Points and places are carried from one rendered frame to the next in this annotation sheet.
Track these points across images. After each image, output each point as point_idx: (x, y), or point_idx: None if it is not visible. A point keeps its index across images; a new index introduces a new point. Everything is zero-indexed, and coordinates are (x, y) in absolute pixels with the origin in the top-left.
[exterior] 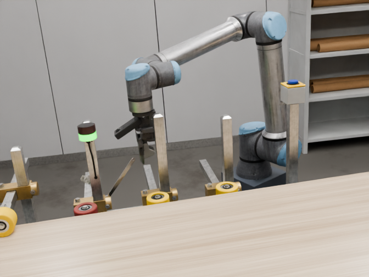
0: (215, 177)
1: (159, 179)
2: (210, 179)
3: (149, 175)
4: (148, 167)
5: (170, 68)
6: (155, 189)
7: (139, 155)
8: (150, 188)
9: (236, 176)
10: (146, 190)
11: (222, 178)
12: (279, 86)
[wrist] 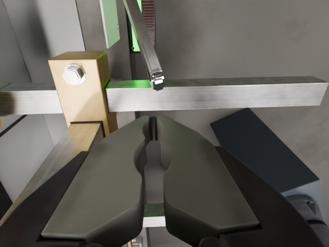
0: (163, 224)
1: (59, 148)
2: (159, 216)
3: (231, 95)
4: (298, 98)
5: None
6: (100, 110)
7: (100, 145)
8: (130, 92)
9: (293, 193)
10: (71, 84)
11: (310, 173)
12: None
